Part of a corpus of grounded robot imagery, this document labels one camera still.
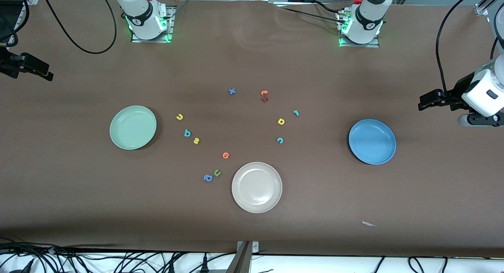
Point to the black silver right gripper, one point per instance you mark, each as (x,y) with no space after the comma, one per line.
(8,63)

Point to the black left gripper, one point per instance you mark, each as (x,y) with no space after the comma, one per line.
(458,92)

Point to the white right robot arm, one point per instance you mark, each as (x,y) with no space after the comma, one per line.
(139,13)

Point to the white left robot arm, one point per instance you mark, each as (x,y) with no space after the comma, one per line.
(368,19)

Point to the blue plate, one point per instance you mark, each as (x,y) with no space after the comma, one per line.
(372,142)

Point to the green plate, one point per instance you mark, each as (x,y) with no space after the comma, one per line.
(133,127)

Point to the white paper scrap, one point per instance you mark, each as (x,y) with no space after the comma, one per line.
(368,223)

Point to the beige plate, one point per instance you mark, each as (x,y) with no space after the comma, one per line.
(256,187)

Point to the blue foam letter a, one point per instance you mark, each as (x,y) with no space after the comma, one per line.
(204,178)

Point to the green foam letter u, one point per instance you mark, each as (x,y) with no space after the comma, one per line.
(216,175)

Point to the brown table cover sheet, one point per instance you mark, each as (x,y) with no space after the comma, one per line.
(252,233)

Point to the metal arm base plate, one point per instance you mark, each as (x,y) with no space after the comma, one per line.
(171,21)
(372,45)

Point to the silver metal bracket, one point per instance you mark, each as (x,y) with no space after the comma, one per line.
(256,246)

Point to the grey metal post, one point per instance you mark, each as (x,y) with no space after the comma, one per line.
(241,261)

